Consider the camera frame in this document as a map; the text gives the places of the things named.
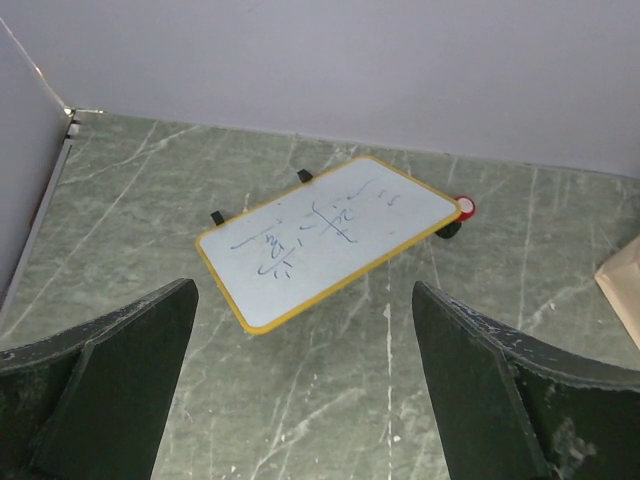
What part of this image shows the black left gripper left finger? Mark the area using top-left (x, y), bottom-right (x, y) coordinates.
top-left (1, 279), bottom-right (199, 479)

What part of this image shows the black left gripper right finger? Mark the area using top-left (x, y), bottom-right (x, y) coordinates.
top-left (412, 282), bottom-right (639, 479)

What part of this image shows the checkered paper bag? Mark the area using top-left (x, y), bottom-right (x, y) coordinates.
top-left (594, 237), bottom-right (640, 347)

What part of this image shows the red black stamp knob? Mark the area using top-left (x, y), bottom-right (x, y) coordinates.
top-left (435, 195), bottom-right (476, 239)

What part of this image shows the yellow framed whiteboard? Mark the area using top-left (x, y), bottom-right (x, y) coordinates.
top-left (195, 156), bottom-right (461, 334)

